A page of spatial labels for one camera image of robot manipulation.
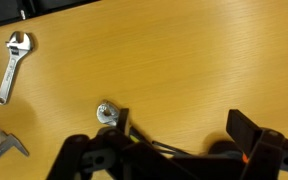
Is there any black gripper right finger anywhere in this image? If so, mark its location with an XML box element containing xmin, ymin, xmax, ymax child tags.
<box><xmin>226</xmin><ymin>109</ymin><xmax>288</xmax><ymax>180</ymax></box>

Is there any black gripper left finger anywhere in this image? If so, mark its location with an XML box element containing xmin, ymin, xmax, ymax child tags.
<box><xmin>46</xmin><ymin>107</ymin><xmax>158</xmax><ymax>180</ymax></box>

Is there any steel vernier caliper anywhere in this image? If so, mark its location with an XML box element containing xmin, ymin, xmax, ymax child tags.
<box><xmin>0</xmin><ymin>134</ymin><xmax>29</xmax><ymax>157</ymax></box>

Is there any silver adjustable wrench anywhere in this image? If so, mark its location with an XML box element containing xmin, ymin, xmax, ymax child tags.
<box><xmin>0</xmin><ymin>31</ymin><xmax>33</xmax><ymax>105</ymax></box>

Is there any black laptop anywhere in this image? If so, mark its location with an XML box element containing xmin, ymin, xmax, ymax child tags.
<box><xmin>0</xmin><ymin>0</ymin><xmax>98</xmax><ymax>26</ymax></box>

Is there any yellow-handled adjustable wrench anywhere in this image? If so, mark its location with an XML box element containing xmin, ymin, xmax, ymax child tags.
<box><xmin>96</xmin><ymin>100</ymin><xmax>189</xmax><ymax>156</ymax></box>

